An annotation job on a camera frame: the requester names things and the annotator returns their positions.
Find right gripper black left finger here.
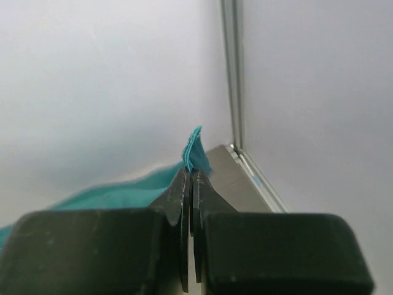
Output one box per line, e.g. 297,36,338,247
1,168,189,294

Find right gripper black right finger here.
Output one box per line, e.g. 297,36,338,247
190,170,375,294

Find teal satin napkin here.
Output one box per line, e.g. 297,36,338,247
0,125,213,253

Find aluminium frame rail right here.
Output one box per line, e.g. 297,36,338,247
219,1,287,213

